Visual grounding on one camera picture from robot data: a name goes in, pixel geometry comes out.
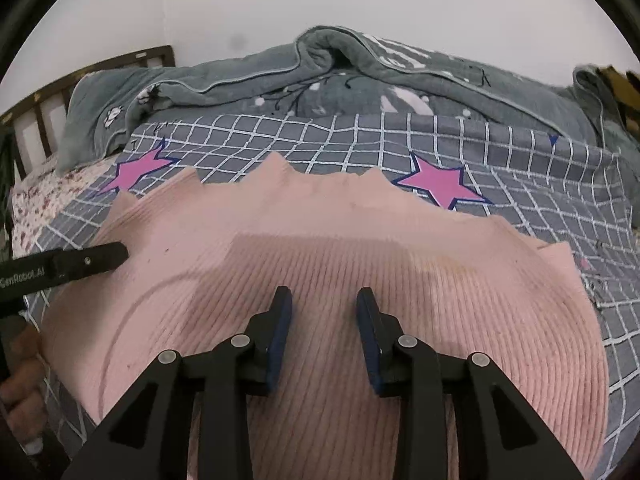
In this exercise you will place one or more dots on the grey checked blanket with stars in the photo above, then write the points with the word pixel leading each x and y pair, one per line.
pixel 350 145

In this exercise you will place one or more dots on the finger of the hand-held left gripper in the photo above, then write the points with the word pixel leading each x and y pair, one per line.
pixel 95 260

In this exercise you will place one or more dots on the grey fleece blanket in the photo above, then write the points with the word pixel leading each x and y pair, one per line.
pixel 240 80

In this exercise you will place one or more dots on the floral bed sheet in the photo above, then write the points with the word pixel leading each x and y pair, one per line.
pixel 40 200

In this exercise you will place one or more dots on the dark wooden headboard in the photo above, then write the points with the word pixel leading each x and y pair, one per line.
pixel 150 56

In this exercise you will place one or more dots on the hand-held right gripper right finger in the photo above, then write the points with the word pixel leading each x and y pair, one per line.
pixel 367 335

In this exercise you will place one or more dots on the person's left hand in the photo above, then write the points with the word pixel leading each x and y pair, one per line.
pixel 22 395

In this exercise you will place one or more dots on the brown clothes pile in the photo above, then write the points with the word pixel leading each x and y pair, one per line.
pixel 625 90

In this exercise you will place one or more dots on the pink knit sweater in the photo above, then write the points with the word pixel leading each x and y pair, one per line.
pixel 325 240

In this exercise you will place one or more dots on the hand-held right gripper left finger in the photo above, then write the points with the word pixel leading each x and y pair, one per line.
pixel 280 330

